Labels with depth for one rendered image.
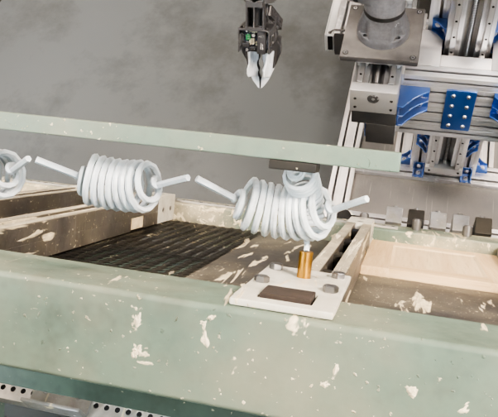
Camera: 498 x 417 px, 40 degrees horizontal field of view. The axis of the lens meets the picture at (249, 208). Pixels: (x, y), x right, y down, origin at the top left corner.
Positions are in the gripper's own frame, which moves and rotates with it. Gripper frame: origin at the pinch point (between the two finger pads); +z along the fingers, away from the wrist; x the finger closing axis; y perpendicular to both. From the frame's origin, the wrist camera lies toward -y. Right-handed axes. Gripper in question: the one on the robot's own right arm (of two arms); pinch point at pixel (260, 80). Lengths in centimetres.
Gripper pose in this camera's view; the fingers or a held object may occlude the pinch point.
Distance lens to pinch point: 160.6
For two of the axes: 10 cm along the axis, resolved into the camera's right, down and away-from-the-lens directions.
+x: 9.7, 1.3, -2.3
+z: 0.0, 8.7, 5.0
